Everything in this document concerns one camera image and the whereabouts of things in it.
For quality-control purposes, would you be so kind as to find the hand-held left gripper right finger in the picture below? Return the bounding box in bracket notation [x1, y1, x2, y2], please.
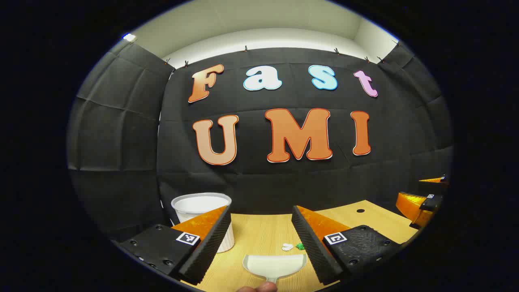
[291, 205, 406, 285]

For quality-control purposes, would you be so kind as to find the wooden desktop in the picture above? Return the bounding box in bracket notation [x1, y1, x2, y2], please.
[170, 200, 419, 292]

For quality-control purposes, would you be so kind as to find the white ribbed garbage bin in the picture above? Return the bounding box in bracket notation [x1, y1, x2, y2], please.
[171, 193, 236, 253]

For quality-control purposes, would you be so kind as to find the white plastic dustpan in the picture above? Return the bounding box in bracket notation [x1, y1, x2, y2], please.
[242, 254, 307, 283]

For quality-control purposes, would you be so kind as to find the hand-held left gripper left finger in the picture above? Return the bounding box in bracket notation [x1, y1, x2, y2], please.
[116, 205, 232, 286]

